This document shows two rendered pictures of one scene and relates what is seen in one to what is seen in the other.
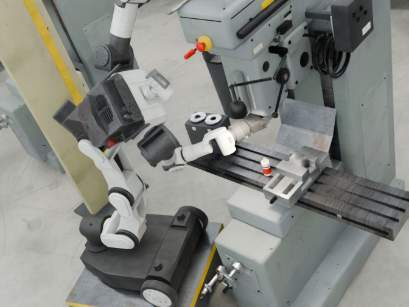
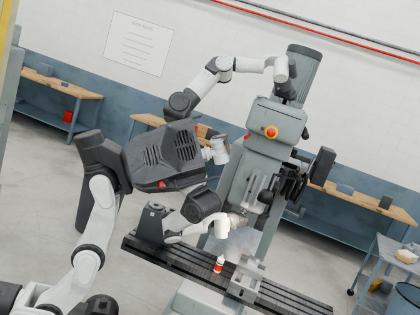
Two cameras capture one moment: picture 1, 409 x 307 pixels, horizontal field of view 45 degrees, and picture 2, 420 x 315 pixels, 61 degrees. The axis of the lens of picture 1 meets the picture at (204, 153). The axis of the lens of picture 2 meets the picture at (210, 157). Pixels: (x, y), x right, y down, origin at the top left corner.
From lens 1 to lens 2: 149 cm
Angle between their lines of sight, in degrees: 45
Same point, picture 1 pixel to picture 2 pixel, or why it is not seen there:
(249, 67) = (272, 169)
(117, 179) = (101, 235)
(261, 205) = (212, 299)
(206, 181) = not seen: hidden behind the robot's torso
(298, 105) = not seen: hidden behind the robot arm
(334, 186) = (275, 291)
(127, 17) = (211, 84)
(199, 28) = (272, 119)
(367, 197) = (304, 304)
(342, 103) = (270, 229)
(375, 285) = not seen: outside the picture
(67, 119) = (101, 145)
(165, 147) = (214, 206)
